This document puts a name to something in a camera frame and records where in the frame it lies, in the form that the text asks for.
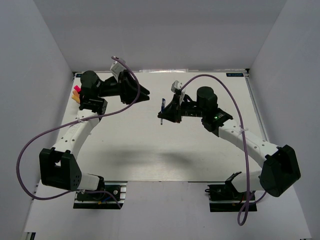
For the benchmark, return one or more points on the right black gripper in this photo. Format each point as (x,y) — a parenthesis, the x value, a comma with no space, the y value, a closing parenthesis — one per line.
(172,111)

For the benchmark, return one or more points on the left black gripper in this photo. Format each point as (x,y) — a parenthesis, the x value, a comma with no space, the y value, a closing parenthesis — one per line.
(126,77)

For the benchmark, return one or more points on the blue pen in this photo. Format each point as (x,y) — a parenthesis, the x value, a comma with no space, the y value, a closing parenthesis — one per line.
(163,104)

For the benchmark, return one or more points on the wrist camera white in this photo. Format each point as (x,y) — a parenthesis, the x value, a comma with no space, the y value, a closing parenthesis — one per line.
(116,68)
(176,88)

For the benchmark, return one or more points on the grey orange highlighter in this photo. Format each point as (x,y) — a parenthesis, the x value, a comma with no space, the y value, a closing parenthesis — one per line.
(75,93)

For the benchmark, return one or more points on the blue label sticker right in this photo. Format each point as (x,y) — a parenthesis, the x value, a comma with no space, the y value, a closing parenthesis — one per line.
(234,74)

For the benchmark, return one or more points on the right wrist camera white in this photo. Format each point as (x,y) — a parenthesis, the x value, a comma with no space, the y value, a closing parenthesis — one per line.
(176,88)

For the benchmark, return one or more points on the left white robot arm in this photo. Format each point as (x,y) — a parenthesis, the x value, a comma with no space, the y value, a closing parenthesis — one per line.
(58,165)

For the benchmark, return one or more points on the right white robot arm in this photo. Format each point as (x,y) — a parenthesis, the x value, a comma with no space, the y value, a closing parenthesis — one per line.
(279,165)

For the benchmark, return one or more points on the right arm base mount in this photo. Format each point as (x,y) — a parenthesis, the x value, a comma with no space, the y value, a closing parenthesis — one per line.
(223,200)

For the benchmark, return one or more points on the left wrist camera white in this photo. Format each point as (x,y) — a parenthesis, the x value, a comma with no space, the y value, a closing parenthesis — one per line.
(116,68)

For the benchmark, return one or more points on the orange pink highlighter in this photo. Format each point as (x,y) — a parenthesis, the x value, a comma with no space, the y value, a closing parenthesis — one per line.
(76,99)

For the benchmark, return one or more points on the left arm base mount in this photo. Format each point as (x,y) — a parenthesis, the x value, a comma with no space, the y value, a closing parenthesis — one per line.
(102,201)

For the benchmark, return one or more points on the pink black highlighter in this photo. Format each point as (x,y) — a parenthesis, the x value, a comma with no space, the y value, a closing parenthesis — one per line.
(77,88)

